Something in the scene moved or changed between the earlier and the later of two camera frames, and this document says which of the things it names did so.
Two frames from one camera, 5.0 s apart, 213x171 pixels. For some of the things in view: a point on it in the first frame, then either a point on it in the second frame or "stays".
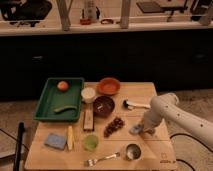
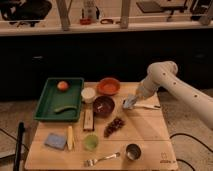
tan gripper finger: [145, 129] → [136, 98]
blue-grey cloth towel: [136, 129] → [129, 101]
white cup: [87, 94] stays
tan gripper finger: [151, 132] → [143, 101]
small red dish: [85, 21] stays
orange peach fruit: [62, 85] stays
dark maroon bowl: [103, 105] stays
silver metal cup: [133, 151] stays
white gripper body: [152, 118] → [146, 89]
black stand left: [19, 146] stays
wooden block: [88, 120] stays
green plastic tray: [61, 100] stays
